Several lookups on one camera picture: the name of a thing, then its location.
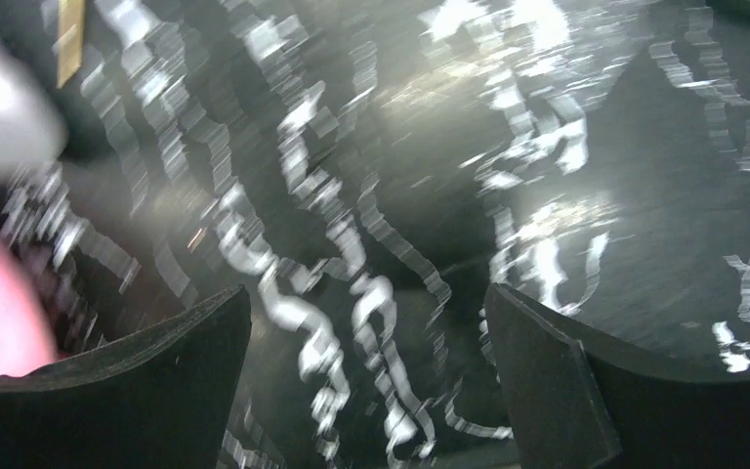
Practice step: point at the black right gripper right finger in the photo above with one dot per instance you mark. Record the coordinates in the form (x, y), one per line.
(580, 398)

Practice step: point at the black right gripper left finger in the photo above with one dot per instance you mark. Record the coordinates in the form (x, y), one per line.
(159, 398)

